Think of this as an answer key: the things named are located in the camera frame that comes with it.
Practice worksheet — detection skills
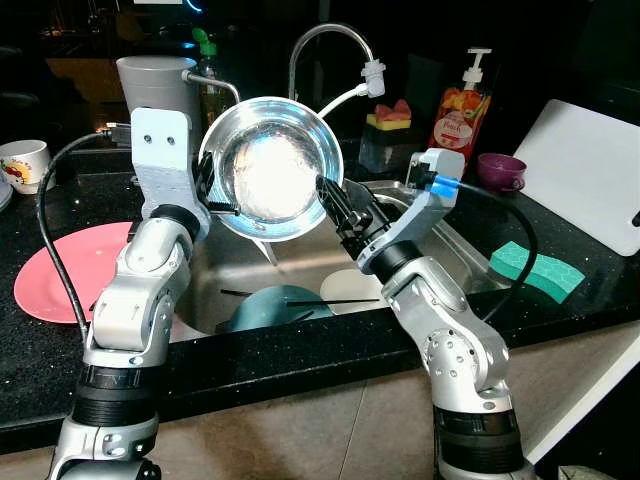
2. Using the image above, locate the white cutting board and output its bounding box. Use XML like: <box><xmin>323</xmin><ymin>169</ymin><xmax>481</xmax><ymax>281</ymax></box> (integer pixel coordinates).
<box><xmin>512</xmin><ymin>99</ymin><xmax>640</xmax><ymax>258</ymax></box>

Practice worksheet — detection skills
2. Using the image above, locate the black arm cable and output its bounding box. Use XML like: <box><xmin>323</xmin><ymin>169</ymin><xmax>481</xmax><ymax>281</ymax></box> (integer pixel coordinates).
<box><xmin>455</xmin><ymin>185</ymin><xmax>539</xmax><ymax>321</ymax></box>
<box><xmin>37</xmin><ymin>128</ymin><xmax>136</xmax><ymax>326</ymax></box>

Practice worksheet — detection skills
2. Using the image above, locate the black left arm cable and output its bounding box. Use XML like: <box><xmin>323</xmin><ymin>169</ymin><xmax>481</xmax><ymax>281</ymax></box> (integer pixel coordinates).
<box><xmin>37</xmin><ymin>128</ymin><xmax>136</xmax><ymax>326</ymax></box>

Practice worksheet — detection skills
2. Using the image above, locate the orange pump soap bottle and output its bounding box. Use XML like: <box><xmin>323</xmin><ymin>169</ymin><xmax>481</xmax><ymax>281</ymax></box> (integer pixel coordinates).
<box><xmin>430</xmin><ymin>48</ymin><xmax>494</xmax><ymax>156</ymax></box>

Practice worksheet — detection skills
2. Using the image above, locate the green sponge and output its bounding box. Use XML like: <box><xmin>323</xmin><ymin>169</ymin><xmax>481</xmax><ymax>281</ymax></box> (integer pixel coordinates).
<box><xmin>489</xmin><ymin>241</ymin><xmax>585</xmax><ymax>304</ymax></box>

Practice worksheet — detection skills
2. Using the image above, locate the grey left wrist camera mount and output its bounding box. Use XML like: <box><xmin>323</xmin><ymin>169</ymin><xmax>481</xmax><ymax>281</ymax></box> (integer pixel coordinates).
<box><xmin>131</xmin><ymin>107</ymin><xmax>213</xmax><ymax>216</ymax></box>

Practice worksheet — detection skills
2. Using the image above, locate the grey water filter with tap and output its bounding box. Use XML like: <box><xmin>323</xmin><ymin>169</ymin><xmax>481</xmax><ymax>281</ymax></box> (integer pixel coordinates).
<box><xmin>116</xmin><ymin>55</ymin><xmax>243</xmax><ymax>136</ymax></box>

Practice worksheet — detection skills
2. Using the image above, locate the stainless steel sink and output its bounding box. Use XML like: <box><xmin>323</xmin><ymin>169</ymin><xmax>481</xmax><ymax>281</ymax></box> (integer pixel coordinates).
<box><xmin>175</xmin><ymin>180</ymin><xmax>506</xmax><ymax>336</ymax></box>

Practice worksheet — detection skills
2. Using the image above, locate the dark sponge holder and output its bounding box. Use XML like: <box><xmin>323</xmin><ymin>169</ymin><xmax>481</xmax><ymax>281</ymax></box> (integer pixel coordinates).
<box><xmin>358</xmin><ymin>125</ymin><xmax>421</xmax><ymax>176</ymax></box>

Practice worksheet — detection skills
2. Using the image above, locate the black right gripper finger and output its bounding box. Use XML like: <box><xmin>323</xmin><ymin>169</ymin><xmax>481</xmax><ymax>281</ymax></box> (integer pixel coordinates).
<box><xmin>316</xmin><ymin>175</ymin><xmax>353</xmax><ymax>236</ymax></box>
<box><xmin>348</xmin><ymin>185</ymin><xmax>386</xmax><ymax>229</ymax></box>

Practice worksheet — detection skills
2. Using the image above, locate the stainless steel bowl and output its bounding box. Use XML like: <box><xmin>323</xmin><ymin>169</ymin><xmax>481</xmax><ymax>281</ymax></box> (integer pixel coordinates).
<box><xmin>197</xmin><ymin>95</ymin><xmax>344</xmax><ymax>243</ymax></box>

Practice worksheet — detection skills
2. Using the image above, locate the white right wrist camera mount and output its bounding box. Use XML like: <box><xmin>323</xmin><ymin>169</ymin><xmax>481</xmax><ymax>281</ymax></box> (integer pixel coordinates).
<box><xmin>358</xmin><ymin>148</ymin><xmax>466</xmax><ymax>276</ymax></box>

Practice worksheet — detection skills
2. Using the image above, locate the white printed mug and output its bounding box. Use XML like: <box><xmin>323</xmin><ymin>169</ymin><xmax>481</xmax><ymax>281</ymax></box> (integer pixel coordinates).
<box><xmin>0</xmin><ymin>139</ymin><xmax>51</xmax><ymax>195</ymax></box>

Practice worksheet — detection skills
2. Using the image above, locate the pink plate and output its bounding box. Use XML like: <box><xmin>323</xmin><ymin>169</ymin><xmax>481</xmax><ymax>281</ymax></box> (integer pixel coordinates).
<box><xmin>14</xmin><ymin>222</ymin><xmax>136</xmax><ymax>324</ymax></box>

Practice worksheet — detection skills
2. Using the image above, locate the light blue bowl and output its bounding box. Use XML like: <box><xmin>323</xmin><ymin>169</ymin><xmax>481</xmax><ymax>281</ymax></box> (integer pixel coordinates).
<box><xmin>228</xmin><ymin>285</ymin><xmax>336</xmax><ymax>334</ymax></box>

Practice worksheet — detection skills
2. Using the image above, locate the blue cable clip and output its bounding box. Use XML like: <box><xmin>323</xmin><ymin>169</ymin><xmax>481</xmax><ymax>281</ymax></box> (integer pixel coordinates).
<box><xmin>422</xmin><ymin>175</ymin><xmax>459</xmax><ymax>196</ymax></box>

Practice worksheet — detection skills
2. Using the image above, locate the oil bottle with green cap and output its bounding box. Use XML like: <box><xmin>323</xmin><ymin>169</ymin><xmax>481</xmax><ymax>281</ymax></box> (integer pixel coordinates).
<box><xmin>193</xmin><ymin>28</ymin><xmax>236</xmax><ymax>121</ymax></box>

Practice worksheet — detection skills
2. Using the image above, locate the purple cup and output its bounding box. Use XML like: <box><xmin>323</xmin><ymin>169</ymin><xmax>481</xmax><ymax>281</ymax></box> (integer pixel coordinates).
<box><xmin>476</xmin><ymin>153</ymin><xmax>527</xmax><ymax>193</ymax></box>

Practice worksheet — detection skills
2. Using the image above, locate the yellow and red sponge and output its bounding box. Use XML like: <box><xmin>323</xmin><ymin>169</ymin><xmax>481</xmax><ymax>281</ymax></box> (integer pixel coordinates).
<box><xmin>366</xmin><ymin>99</ymin><xmax>412</xmax><ymax>131</ymax></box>

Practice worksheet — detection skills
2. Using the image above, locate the olive fabric bundle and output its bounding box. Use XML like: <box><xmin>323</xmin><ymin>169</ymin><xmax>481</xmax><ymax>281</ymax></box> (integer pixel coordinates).
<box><xmin>555</xmin><ymin>463</ymin><xmax>613</xmax><ymax>480</ymax></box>

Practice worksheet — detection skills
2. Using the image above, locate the chrome gooseneck faucet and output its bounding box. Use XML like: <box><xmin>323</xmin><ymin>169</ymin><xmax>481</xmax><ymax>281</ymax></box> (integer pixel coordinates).
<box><xmin>288</xmin><ymin>22</ymin><xmax>376</xmax><ymax>101</ymax></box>

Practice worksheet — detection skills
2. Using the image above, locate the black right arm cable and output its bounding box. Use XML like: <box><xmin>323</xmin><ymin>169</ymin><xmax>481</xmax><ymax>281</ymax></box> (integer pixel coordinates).
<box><xmin>455</xmin><ymin>185</ymin><xmax>539</xmax><ymax>321</ymax></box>

